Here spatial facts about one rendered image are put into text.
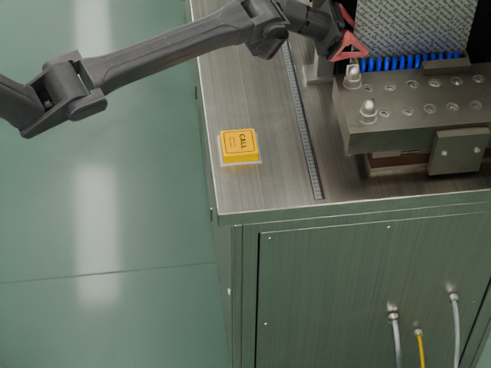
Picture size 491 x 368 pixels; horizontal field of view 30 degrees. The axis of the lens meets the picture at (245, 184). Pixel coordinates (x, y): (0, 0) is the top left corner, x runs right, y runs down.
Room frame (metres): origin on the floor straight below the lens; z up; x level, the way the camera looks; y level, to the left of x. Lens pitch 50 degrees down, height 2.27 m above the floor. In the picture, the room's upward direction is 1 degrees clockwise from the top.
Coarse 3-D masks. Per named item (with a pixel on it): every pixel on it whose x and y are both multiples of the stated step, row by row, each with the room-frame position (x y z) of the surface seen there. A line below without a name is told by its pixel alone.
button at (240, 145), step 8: (224, 136) 1.25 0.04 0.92; (232, 136) 1.25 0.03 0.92; (240, 136) 1.25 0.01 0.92; (248, 136) 1.25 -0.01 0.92; (224, 144) 1.23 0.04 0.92; (232, 144) 1.23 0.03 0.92; (240, 144) 1.23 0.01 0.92; (248, 144) 1.23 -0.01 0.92; (256, 144) 1.23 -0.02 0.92; (224, 152) 1.21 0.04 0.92; (232, 152) 1.21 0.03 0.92; (240, 152) 1.21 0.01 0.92; (248, 152) 1.21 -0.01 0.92; (256, 152) 1.21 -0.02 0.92; (224, 160) 1.20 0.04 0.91; (232, 160) 1.20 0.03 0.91; (240, 160) 1.20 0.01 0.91; (248, 160) 1.20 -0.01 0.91; (256, 160) 1.21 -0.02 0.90
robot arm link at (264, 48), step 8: (272, 0) 1.34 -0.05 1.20; (272, 24) 1.27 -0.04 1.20; (280, 24) 1.28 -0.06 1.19; (288, 24) 1.29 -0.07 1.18; (264, 32) 1.26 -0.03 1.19; (272, 32) 1.26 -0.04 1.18; (280, 32) 1.28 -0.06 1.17; (288, 32) 1.35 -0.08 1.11; (264, 40) 1.30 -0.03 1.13; (272, 40) 1.32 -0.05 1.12; (280, 40) 1.32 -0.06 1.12; (248, 48) 1.32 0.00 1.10; (256, 48) 1.31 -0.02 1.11; (264, 48) 1.32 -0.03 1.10; (272, 48) 1.32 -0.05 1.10; (264, 56) 1.32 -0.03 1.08; (272, 56) 1.32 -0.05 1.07
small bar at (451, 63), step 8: (424, 64) 1.33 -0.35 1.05; (432, 64) 1.33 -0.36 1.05; (440, 64) 1.33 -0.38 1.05; (448, 64) 1.33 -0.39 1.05; (456, 64) 1.33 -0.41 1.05; (464, 64) 1.33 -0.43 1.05; (424, 72) 1.32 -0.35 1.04; (432, 72) 1.32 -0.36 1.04; (440, 72) 1.32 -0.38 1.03; (448, 72) 1.33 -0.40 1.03; (456, 72) 1.33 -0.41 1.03
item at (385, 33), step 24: (360, 0) 1.36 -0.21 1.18; (384, 0) 1.37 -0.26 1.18; (408, 0) 1.38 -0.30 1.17; (432, 0) 1.38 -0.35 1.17; (456, 0) 1.39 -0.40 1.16; (360, 24) 1.36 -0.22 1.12; (384, 24) 1.37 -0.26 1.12; (408, 24) 1.38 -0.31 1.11; (432, 24) 1.38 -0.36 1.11; (456, 24) 1.39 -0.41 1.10; (384, 48) 1.37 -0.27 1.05; (408, 48) 1.38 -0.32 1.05; (432, 48) 1.38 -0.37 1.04; (456, 48) 1.39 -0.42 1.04
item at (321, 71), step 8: (312, 0) 1.43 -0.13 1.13; (320, 0) 1.43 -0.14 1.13; (336, 0) 1.43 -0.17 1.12; (312, 64) 1.48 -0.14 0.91; (320, 64) 1.44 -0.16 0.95; (328, 64) 1.44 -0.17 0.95; (304, 72) 1.45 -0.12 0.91; (312, 72) 1.45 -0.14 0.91; (320, 72) 1.44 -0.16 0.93; (328, 72) 1.44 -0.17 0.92; (312, 80) 1.43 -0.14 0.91; (320, 80) 1.43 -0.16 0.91; (328, 80) 1.43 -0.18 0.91
